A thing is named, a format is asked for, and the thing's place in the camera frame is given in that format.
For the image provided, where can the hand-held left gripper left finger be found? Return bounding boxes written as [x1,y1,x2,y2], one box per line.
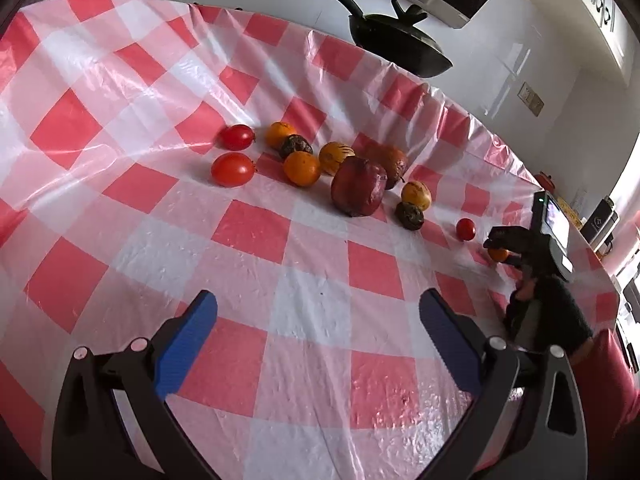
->
[51,289,223,480]

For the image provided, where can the yellow striped passion fruit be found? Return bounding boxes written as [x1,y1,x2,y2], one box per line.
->
[319,141,356,177]
[401,180,432,212]

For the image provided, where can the wall socket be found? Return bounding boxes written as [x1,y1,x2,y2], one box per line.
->
[518,81,545,117]

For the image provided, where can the dark red pomegranate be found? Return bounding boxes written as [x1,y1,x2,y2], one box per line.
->
[330,156,388,218]
[364,143,409,191]

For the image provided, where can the black frying pan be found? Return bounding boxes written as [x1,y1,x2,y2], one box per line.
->
[298,0,453,79]

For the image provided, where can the dark wrinkled passion fruit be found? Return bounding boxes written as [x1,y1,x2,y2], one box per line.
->
[278,135,314,160]
[395,201,425,231]

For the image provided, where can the person's right forearm black sleeve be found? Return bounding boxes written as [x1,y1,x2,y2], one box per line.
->
[502,274,596,357]

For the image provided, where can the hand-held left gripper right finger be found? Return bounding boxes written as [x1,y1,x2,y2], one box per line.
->
[419,287,588,480]

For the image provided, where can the red cloth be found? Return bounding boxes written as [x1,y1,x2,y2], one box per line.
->
[570,329,633,433]

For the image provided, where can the black kitchen appliance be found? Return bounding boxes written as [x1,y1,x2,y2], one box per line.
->
[582,197,620,253]

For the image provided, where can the red white checkered tablecloth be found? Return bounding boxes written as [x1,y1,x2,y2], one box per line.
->
[0,0,621,480]

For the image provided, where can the white wall cabinet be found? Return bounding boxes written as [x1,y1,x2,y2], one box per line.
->
[550,0,640,91]

